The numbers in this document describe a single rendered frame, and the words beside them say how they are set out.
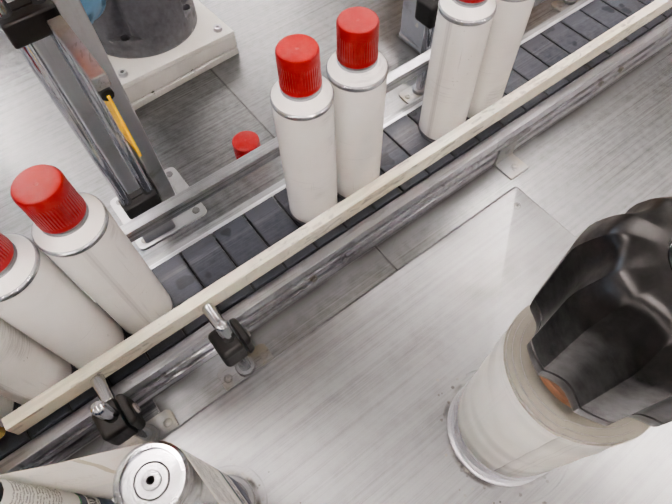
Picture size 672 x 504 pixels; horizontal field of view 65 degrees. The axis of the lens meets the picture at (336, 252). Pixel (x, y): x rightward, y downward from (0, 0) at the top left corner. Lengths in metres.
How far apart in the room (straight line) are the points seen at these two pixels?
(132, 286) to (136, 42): 0.40
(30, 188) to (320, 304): 0.31
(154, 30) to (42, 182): 0.42
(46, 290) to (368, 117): 0.28
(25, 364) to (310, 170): 0.28
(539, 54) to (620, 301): 0.57
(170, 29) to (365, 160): 0.36
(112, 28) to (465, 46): 0.45
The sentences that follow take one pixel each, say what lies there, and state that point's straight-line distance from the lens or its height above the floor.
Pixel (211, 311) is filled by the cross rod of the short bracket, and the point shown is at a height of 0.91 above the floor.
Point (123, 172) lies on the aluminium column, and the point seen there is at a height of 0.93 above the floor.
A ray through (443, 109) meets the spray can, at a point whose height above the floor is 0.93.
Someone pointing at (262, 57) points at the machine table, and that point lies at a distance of 0.81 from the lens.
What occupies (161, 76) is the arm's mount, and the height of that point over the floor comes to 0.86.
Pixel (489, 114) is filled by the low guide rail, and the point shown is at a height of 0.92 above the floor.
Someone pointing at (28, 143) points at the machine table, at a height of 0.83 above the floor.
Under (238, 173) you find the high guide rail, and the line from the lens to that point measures 0.50.
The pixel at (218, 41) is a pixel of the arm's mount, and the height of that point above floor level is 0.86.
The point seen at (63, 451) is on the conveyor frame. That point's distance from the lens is 0.57.
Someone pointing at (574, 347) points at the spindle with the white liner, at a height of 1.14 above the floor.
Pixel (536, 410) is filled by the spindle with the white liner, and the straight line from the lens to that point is 0.30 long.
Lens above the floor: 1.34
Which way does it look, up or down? 61 degrees down
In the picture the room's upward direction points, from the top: 3 degrees counter-clockwise
